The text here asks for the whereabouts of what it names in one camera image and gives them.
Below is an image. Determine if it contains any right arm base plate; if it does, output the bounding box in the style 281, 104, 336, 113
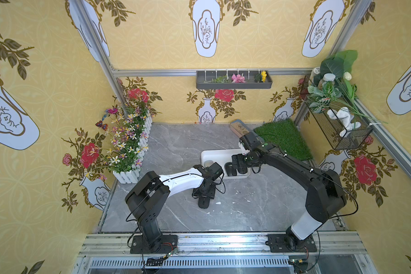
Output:
266, 234, 318, 253

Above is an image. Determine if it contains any green artificial grass mat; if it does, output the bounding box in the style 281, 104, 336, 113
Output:
254, 119, 313, 161

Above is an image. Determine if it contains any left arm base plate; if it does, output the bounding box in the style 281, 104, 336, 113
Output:
130, 234, 178, 254

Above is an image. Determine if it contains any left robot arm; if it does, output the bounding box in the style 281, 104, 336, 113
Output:
125, 162, 224, 252

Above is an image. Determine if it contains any flower planter white fence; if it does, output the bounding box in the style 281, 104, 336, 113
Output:
101, 102, 152, 184

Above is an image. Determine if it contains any white figurine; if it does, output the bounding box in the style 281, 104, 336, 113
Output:
327, 107, 361, 137

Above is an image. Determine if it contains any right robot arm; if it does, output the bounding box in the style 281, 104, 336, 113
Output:
232, 144, 347, 243

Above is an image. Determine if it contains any black wire basket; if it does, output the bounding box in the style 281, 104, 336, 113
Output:
305, 95, 373, 150

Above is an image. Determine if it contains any black computer mouse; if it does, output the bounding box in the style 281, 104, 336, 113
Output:
198, 197, 210, 209

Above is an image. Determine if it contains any grey wall shelf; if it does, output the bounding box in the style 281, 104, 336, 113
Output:
196, 69, 273, 90

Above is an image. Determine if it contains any green artificial plant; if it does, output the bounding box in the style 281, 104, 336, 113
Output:
306, 50, 382, 123

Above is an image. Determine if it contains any white storage box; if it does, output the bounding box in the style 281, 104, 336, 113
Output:
201, 148, 251, 180

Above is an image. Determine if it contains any pink tray with pebbles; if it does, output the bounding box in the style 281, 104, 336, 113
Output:
229, 119, 252, 138

